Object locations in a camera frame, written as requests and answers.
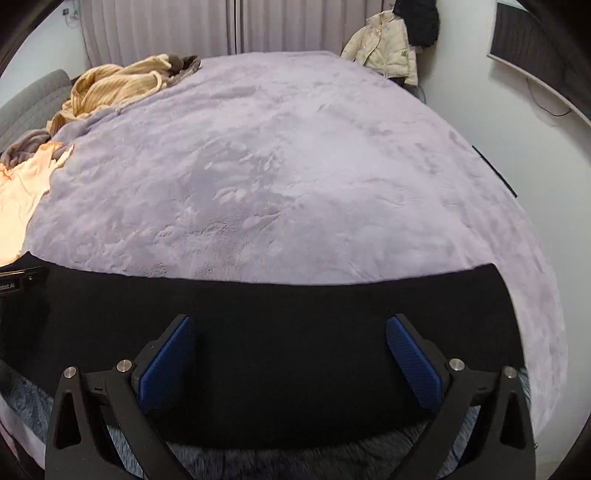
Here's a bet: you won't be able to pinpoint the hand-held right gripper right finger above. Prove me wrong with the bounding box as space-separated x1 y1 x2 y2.
385 314 539 480

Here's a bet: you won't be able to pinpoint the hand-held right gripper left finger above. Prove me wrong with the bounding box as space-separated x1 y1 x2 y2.
44 314 197 480

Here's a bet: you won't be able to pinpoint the black pants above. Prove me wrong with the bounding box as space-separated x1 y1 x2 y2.
0 251 527 450

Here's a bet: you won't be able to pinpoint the peach garment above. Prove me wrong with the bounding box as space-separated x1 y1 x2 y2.
0 141 75 266

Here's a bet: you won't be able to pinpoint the grey-purple garment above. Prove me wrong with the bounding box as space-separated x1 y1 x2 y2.
0 129 51 169

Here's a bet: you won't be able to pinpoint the blue leaf-patterned cloth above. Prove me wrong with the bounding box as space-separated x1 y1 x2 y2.
0 360 532 480

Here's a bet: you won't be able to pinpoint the grey upholstered headboard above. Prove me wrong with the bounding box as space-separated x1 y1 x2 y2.
0 69 75 153

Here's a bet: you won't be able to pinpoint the yellow ribbed sweater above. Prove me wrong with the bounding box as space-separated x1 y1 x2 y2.
46 54 174 134

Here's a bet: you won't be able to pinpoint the purple fleece blanket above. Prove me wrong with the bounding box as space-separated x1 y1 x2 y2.
0 51 571 462

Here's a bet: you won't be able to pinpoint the grey-brown garment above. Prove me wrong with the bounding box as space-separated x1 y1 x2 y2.
164 54 201 86

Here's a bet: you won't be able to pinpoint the grey pleated curtain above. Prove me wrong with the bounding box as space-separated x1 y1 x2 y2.
78 0 398 70

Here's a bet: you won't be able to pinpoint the cream puffer jacket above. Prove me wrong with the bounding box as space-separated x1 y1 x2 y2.
341 10 419 87

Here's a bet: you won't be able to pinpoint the black hanging coat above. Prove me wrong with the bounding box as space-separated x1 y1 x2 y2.
392 0 439 48

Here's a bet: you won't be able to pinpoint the black bed frame edge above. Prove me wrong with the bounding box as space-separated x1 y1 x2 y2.
472 145 518 198

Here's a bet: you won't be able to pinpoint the thin black cable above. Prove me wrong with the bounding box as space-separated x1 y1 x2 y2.
526 76 573 117

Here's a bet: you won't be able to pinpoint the wall-mounted television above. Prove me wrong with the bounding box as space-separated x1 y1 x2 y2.
487 0 591 127

